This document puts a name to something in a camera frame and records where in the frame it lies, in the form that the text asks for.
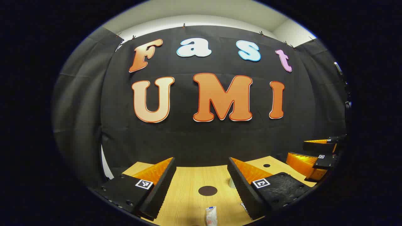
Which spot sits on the light blue cup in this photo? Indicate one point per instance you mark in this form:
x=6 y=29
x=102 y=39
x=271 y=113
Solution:
x=231 y=183

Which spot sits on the white toothpaste tube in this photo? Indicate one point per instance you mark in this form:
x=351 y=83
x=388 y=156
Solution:
x=211 y=216

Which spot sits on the black backdrop cloth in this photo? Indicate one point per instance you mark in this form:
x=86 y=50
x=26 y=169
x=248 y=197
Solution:
x=188 y=141

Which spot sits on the wooden desktop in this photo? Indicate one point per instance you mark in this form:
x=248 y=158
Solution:
x=188 y=201

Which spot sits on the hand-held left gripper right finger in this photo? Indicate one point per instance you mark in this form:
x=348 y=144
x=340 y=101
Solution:
x=243 y=191

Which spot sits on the dark brown round coaster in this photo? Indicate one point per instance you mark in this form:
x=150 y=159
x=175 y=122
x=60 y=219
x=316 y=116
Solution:
x=207 y=190

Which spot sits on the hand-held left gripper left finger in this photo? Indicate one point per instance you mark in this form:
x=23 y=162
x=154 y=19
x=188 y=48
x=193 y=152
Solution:
x=163 y=188

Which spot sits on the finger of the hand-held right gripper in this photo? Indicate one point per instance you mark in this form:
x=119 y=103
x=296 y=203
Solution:
x=301 y=164
x=318 y=147

